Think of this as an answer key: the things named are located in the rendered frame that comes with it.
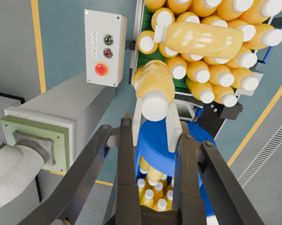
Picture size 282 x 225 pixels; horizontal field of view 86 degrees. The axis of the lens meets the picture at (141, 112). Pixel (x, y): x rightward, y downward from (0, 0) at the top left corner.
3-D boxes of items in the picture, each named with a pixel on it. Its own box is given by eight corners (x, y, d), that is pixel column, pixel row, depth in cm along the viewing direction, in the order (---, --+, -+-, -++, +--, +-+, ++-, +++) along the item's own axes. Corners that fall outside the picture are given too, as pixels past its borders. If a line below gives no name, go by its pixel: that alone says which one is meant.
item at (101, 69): (96, 74, 47) (94, 75, 46) (96, 62, 45) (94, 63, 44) (107, 76, 47) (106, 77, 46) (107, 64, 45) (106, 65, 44)
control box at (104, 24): (97, 74, 57) (85, 82, 48) (97, 13, 48) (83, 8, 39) (122, 79, 57) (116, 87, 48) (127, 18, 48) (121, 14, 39)
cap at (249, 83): (255, 87, 47) (258, 89, 45) (241, 89, 47) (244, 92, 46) (255, 75, 45) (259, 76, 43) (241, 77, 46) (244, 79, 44)
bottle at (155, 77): (156, 52, 36) (156, 71, 20) (175, 73, 38) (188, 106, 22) (136, 73, 39) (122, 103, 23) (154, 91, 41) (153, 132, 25)
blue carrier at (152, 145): (122, 217, 109) (120, 273, 84) (138, 112, 67) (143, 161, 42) (161, 218, 112) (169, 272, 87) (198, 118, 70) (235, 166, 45)
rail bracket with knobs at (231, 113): (206, 106, 71) (214, 117, 62) (212, 92, 67) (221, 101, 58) (227, 110, 71) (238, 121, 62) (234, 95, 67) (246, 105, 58)
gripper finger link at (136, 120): (136, 147, 16) (129, 146, 16) (140, 115, 22) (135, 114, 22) (139, 123, 15) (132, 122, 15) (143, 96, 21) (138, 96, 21)
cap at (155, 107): (155, 86, 21) (155, 91, 20) (173, 105, 22) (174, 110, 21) (136, 103, 23) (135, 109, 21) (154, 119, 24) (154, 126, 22)
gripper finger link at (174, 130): (175, 129, 15) (182, 131, 15) (170, 101, 21) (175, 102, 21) (168, 152, 16) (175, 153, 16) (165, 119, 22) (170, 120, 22)
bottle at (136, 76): (137, 62, 64) (131, 72, 47) (153, 64, 64) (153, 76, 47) (135, 78, 67) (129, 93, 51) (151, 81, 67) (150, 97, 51)
